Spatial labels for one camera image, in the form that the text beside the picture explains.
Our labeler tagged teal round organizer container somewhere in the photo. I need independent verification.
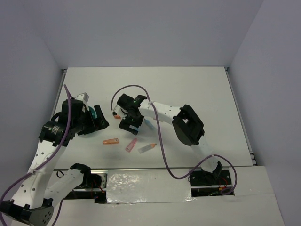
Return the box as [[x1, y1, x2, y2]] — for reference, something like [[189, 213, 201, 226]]
[[89, 107, 97, 119]]

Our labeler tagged orange tip highlighter body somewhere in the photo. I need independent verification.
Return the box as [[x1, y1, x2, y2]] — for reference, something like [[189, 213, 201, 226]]
[[138, 143, 157, 154]]

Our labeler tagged pink correction tape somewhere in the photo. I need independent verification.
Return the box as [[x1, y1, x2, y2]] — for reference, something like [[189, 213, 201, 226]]
[[125, 138, 137, 153]]

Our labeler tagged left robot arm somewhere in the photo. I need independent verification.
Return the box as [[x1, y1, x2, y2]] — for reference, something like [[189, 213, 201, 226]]
[[0, 97, 109, 226]]

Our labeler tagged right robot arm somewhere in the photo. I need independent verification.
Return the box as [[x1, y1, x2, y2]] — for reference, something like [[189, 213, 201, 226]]
[[111, 94, 222, 184]]

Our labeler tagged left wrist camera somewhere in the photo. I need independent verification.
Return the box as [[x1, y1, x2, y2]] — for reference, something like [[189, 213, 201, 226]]
[[75, 92, 89, 102]]

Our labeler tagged blue highlighter body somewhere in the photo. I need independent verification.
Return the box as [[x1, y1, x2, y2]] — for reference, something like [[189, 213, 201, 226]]
[[144, 119, 155, 129]]

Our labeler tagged silver foil sheet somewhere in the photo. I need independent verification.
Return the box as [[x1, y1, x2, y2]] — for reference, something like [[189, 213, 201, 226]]
[[106, 169, 193, 204]]

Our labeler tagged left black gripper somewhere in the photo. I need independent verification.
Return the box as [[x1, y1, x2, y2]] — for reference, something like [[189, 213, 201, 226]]
[[73, 105, 109, 136]]

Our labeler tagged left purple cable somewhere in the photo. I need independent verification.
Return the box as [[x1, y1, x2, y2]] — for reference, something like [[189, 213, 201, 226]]
[[0, 84, 72, 226]]

